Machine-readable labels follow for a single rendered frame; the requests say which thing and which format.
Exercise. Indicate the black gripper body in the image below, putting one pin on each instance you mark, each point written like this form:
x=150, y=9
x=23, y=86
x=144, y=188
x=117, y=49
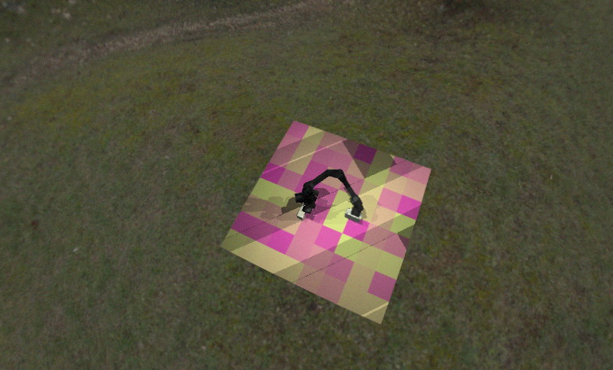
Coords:
x=308, y=209

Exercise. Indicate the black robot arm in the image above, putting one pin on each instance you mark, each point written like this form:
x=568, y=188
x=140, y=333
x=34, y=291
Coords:
x=308, y=194

